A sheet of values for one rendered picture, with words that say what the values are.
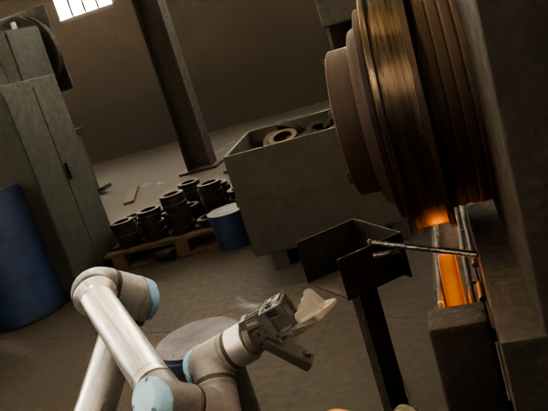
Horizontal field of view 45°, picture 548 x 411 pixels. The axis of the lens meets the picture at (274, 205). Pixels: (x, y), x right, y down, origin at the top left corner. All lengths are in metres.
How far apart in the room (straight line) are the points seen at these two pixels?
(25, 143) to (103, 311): 3.06
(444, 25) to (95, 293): 1.08
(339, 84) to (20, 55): 7.92
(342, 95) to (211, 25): 10.62
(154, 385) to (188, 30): 10.71
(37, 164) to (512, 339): 4.05
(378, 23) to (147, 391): 0.82
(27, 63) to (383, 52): 8.07
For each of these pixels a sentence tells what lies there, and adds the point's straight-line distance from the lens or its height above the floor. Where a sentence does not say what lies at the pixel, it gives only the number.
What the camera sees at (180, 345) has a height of 0.43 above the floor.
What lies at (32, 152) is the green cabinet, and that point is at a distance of 4.67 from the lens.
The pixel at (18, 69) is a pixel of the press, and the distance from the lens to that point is 8.88.
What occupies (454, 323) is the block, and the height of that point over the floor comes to 0.80.
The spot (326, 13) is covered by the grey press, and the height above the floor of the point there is 1.34.
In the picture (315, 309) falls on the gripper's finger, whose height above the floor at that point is 0.76.
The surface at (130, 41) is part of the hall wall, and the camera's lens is 12.27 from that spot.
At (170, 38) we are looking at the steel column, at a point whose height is 1.61.
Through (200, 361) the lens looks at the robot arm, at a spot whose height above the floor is 0.70.
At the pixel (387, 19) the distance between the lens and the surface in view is 1.12.
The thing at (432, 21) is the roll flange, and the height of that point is 1.26.
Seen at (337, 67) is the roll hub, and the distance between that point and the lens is 1.20.
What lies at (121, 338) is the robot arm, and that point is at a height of 0.78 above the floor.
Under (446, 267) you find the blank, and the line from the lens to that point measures 1.33.
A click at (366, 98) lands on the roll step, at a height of 1.18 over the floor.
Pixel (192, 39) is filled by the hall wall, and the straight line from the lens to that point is 11.87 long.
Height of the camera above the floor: 1.32
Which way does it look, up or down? 14 degrees down
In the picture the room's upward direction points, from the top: 17 degrees counter-clockwise
